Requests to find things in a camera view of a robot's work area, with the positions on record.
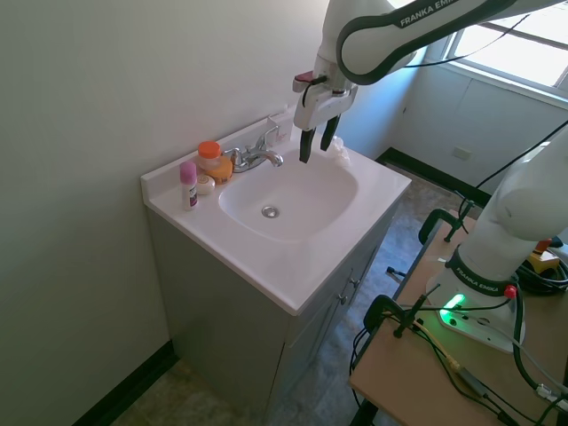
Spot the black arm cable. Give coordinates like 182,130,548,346
401,11,533,70

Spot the yellow emergency stop box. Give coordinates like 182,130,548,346
527,238,568,283

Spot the orange lid clear jar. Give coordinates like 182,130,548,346
197,140,222,173

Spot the grey vanity cabinet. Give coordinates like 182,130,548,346
146,188,406,426

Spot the white tissue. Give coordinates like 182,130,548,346
326,136,351,169

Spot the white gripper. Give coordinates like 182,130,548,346
293,83,359,165

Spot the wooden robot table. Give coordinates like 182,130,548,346
348,208,568,426

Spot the pink capped deodorant stick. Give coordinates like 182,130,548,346
178,161,199,212

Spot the white sink vanity top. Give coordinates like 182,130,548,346
140,114,414,317

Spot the black cable bundle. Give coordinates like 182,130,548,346
514,252,568,296

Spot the black c-clamp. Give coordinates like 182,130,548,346
364,284,441,341
418,199,477,244

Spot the window with white frame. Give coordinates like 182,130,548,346
426,0,568,107

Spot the orange cream jar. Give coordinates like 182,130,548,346
204,158,234,186

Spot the chrome faucet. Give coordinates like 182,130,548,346
221,125,285,174

